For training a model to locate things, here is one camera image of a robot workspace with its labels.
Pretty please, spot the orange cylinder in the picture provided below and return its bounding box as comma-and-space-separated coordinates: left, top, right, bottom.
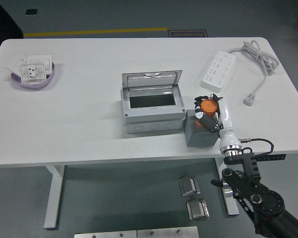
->
195, 98, 219, 127

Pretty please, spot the white power strip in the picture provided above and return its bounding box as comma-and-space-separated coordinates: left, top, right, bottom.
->
201, 51, 236, 93

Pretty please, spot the grey cube with round hole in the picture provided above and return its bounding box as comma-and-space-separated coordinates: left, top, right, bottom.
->
184, 109, 221, 147

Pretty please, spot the white table leg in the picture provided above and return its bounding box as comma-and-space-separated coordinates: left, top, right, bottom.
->
44, 165, 66, 229
215, 158, 240, 216

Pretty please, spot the dark floor sign with lettering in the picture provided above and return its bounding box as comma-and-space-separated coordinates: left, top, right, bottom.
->
167, 29, 208, 39

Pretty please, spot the grey metal base plate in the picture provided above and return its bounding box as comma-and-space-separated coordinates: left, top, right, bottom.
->
74, 230, 137, 238
137, 226, 199, 238

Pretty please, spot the white printed socket panel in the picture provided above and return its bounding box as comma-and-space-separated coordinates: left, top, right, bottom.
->
17, 60, 48, 86

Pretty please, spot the white switch plate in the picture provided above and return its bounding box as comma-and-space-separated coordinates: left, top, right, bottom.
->
6, 55, 28, 74
27, 54, 53, 70

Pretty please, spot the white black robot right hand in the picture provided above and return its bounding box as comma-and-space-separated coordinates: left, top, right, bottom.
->
194, 93, 241, 152

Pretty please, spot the purple bowl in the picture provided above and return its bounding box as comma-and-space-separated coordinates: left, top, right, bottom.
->
10, 61, 56, 89

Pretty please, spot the silver metal foot block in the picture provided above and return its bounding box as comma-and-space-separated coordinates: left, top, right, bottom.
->
186, 198, 211, 221
178, 176, 201, 197

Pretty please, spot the grey electrical box clear flap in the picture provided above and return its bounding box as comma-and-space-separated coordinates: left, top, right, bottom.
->
120, 70, 187, 135

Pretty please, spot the black table control panel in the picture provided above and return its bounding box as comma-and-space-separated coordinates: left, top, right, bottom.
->
257, 153, 287, 162

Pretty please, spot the white power cord with plug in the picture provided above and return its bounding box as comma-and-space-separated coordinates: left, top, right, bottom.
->
227, 40, 280, 107

